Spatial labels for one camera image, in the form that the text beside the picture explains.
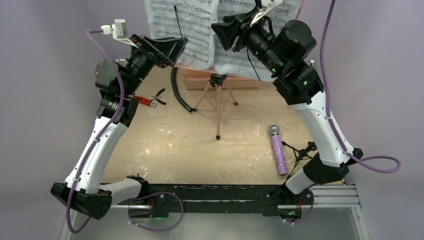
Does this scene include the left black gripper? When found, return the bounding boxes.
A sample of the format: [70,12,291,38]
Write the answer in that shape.
[122,34,187,96]

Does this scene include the sheet music page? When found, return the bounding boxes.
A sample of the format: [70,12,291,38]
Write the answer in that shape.
[144,0,219,71]
[213,0,304,82]

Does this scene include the pink folding music stand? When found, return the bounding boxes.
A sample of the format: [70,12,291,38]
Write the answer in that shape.
[172,0,306,141]

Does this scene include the purple glitter microphone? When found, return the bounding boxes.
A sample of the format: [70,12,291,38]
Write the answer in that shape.
[268,124,289,176]

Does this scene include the black microphone tripod stand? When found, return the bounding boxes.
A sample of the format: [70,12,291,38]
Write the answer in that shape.
[282,141,317,179]

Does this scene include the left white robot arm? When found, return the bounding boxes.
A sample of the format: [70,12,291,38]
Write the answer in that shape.
[50,34,188,220]

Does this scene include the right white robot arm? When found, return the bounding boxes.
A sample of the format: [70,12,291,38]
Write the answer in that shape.
[211,12,363,204]

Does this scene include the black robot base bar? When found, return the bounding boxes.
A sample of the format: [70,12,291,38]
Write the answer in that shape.
[120,183,312,218]

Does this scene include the pink plastic storage box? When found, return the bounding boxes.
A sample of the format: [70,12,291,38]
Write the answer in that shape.
[178,67,260,90]

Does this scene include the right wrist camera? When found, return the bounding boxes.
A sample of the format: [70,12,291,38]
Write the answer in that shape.
[249,0,283,27]

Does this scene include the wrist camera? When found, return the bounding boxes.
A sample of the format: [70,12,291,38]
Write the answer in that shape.
[100,19,138,49]
[249,0,283,27]

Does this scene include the black handled pliers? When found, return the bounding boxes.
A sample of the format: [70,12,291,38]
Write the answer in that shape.
[150,88,167,107]

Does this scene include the black curved hose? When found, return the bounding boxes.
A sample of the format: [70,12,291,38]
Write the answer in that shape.
[170,66,194,113]

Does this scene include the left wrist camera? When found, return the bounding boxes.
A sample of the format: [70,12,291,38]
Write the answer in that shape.
[100,19,138,49]

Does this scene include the red handled adjustable wrench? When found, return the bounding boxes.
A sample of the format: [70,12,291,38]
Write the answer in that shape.
[133,95,157,108]

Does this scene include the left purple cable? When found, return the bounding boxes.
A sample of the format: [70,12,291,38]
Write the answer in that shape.
[65,29,126,235]

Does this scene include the purple cable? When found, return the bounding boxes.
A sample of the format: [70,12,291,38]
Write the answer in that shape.
[318,0,402,174]
[65,29,126,235]

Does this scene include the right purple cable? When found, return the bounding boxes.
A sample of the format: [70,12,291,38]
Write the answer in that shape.
[318,0,402,174]

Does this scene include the aluminium table frame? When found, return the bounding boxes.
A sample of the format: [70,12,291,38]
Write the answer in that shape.
[58,58,370,240]

